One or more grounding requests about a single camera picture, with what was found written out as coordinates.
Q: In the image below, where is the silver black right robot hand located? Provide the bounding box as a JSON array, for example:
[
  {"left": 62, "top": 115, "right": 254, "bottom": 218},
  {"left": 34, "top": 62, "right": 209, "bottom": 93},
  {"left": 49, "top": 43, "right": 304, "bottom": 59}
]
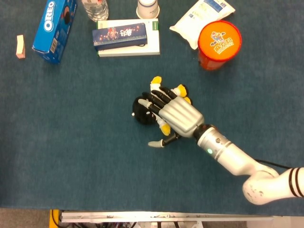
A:
[{"left": 138, "top": 86, "right": 205, "bottom": 149}]

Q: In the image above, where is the black white plush penguin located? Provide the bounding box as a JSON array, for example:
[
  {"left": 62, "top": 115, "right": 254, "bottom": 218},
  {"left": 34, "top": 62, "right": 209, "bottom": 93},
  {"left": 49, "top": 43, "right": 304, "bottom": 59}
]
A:
[{"left": 132, "top": 76, "right": 193, "bottom": 136}]

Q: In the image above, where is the white flat box green edge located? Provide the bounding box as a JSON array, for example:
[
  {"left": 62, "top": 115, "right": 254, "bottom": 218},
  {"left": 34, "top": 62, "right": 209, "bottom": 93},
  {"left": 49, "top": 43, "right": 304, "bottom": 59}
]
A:
[{"left": 96, "top": 18, "right": 161, "bottom": 58}]

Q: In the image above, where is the orange cylindrical can red rim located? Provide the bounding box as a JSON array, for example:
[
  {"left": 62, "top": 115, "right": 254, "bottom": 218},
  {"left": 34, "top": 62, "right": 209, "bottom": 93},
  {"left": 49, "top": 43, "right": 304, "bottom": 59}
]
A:
[{"left": 197, "top": 20, "right": 243, "bottom": 71}]

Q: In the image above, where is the dark blue printed long box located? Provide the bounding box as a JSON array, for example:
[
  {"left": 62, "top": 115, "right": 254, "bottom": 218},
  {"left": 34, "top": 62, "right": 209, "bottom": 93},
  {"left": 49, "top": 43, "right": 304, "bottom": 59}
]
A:
[{"left": 92, "top": 22, "right": 148, "bottom": 51}]

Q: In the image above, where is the white snack pouch blue print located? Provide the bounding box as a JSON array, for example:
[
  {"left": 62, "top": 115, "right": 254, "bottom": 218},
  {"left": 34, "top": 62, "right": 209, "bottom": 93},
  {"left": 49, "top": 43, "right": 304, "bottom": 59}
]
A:
[{"left": 169, "top": 0, "right": 236, "bottom": 50}]

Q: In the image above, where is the white paper cup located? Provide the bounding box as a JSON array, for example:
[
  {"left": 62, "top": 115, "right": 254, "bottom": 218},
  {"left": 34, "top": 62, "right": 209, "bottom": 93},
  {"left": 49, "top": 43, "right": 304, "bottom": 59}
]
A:
[{"left": 136, "top": 0, "right": 160, "bottom": 19}]

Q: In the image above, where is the blue felt table mat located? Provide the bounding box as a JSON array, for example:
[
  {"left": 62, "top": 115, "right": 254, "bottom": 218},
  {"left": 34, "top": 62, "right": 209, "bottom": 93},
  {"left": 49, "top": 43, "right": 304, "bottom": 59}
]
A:
[{"left": 0, "top": 0, "right": 304, "bottom": 216}]

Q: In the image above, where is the clear plastic water bottle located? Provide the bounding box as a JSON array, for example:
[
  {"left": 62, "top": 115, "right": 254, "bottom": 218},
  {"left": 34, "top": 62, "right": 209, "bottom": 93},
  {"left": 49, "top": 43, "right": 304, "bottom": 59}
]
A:
[{"left": 81, "top": 0, "right": 110, "bottom": 22}]

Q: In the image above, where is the blue Oreo cookie box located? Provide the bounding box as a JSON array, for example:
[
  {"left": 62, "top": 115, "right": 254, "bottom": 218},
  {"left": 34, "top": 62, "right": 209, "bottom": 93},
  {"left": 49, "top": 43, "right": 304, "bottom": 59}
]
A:
[{"left": 32, "top": 0, "right": 78, "bottom": 65}]

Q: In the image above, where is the pink eraser block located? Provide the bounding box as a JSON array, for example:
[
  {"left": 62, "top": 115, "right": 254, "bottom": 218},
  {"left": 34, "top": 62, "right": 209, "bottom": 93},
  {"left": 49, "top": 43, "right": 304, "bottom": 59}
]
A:
[{"left": 16, "top": 34, "right": 26, "bottom": 59}]

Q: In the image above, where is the aluminium frame rail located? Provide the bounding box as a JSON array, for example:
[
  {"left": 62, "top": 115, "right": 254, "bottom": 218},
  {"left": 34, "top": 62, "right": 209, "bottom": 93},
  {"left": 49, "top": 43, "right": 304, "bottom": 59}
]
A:
[{"left": 59, "top": 211, "right": 274, "bottom": 223}]

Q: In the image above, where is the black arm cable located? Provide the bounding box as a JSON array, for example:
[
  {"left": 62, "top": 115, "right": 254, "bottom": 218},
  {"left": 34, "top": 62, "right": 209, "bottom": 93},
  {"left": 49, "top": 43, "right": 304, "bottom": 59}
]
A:
[{"left": 255, "top": 159, "right": 292, "bottom": 170}]

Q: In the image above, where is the yellow frame post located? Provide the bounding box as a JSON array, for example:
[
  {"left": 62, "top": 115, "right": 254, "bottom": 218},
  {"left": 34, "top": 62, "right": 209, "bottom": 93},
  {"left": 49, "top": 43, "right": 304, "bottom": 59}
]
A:
[{"left": 49, "top": 209, "right": 60, "bottom": 228}]

